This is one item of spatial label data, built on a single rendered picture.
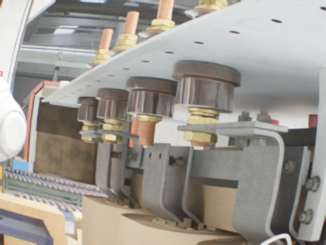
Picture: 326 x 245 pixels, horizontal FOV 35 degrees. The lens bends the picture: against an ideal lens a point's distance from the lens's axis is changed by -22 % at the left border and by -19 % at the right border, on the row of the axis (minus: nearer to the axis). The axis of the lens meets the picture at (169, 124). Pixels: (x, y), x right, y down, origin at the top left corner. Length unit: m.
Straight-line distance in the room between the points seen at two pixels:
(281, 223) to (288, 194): 0.05
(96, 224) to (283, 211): 0.83
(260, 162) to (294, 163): 0.06
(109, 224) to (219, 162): 0.52
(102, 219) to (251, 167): 0.76
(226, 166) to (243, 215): 0.22
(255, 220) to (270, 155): 0.09
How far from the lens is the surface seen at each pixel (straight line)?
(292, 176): 0.81
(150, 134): 1.22
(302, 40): 0.67
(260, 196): 0.80
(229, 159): 1.04
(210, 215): 1.19
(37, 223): 2.12
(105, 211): 1.53
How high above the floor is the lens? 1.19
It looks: 4 degrees up
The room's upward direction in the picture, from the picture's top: 7 degrees clockwise
